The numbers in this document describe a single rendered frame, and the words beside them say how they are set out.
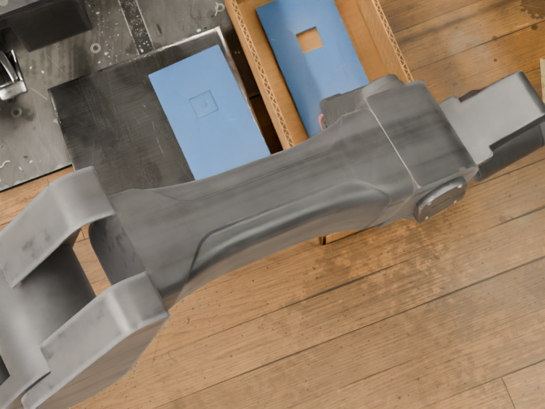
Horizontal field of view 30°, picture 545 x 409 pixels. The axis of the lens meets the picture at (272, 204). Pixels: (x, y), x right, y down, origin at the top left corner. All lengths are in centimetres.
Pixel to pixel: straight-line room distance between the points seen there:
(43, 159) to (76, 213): 43
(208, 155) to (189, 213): 36
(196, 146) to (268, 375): 21
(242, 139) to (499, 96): 28
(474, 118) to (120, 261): 27
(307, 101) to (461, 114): 26
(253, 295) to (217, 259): 36
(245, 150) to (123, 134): 11
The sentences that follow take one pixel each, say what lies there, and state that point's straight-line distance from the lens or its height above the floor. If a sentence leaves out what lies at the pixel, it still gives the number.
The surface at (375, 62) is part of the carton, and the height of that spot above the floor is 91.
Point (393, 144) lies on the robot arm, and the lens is 62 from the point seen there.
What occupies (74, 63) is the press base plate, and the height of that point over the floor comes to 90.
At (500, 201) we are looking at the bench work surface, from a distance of 93.
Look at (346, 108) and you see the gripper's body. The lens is 80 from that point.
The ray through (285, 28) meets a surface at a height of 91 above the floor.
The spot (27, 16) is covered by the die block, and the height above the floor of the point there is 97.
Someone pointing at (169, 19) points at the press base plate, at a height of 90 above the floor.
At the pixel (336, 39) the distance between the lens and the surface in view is 95.
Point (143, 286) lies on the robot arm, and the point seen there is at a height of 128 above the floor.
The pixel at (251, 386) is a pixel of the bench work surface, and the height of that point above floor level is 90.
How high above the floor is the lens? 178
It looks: 75 degrees down
